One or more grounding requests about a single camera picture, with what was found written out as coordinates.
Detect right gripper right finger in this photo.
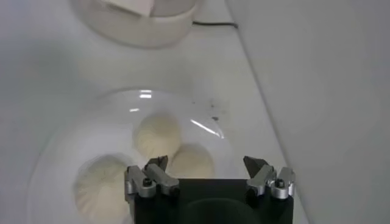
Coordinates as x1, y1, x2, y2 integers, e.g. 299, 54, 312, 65
243, 155, 296, 200

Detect white round plate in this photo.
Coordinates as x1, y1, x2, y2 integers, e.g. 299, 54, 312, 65
26, 87, 241, 224

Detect white steamed baozi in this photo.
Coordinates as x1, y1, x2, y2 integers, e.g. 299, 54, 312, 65
167, 143, 216, 180
133, 114, 183, 159
74, 154, 135, 223

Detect black cooker power cable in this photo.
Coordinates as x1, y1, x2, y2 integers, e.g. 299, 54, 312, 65
191, 20, 239, 30

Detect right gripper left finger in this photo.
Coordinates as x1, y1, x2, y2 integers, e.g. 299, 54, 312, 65
124, 155, 181, 205

